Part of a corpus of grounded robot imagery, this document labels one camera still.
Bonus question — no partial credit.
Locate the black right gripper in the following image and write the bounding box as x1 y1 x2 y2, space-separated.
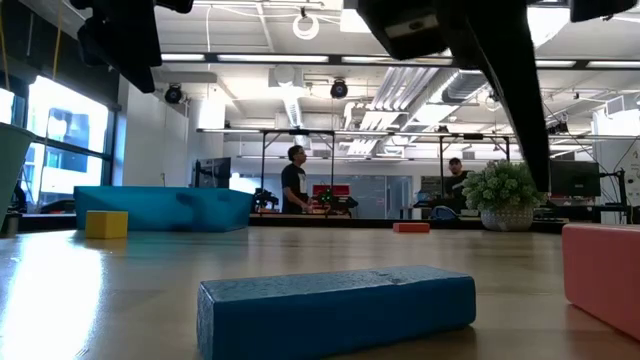
434 0 550 194

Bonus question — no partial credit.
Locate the red rectangular block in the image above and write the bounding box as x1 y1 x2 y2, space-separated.
392 221 431 234
561 223 640 344

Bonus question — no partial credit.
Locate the artificial green potted plant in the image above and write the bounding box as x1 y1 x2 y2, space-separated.
461 159 550 232

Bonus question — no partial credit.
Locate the black computer monitor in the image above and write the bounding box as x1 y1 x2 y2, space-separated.
192 156 233 190
548 158 602 198

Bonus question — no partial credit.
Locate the person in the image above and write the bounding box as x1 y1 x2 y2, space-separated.
279 144 312 215
443 157 474 214

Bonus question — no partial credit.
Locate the blue chair back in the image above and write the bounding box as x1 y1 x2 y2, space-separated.
430 204 460 221

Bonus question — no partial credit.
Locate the white LED light bar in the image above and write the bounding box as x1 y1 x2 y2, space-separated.
159 48 640 71

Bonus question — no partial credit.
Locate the long blue block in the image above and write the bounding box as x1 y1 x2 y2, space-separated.
196 264 477 360

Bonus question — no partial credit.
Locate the blue plastic bin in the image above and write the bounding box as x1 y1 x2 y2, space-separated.
73 185 255 234

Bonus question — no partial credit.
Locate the yellow cube block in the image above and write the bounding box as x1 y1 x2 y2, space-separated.
84 210 129 240

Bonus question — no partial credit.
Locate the green plastic bin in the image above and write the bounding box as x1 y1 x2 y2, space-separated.
0 122 37 231

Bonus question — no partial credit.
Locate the silver ventilation duct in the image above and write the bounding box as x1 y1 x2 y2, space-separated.
442 69 494 104

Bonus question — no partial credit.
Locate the black gantry frame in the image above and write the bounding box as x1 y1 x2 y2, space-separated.
259 128 336 201
438 132 512 166

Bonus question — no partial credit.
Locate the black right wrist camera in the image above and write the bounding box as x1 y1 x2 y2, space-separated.
356 0 450 62

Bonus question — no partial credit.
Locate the white coiled cable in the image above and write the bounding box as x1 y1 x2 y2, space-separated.
292 7 321 41

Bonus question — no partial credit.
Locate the black aluminium table frame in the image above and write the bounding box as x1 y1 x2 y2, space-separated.
0 212 640 236

